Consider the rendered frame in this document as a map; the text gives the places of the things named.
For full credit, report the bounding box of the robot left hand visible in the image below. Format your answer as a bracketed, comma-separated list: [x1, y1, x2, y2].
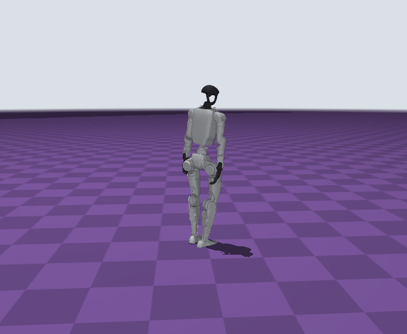
[182, 153, 190, 174]

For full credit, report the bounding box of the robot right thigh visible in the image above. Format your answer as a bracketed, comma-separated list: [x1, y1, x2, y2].
[202, 160, 222, 210]

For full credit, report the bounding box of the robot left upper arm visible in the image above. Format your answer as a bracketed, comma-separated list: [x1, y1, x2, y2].
[186, 109, 195, 139]

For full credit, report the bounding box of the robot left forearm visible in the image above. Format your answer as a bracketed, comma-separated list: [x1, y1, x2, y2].
[182, 135, 192, 158]

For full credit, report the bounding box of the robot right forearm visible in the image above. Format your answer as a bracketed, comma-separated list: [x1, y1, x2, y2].
[216, 137, 226, 167]

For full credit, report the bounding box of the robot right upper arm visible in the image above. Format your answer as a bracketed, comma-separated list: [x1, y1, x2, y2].
[214, 111, 226, 145]

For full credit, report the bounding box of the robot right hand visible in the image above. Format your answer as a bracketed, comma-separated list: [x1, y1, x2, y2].
[209, 162, 223, 184]

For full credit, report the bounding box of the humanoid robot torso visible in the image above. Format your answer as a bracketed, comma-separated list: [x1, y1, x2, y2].
[191, 105, 218, 170]

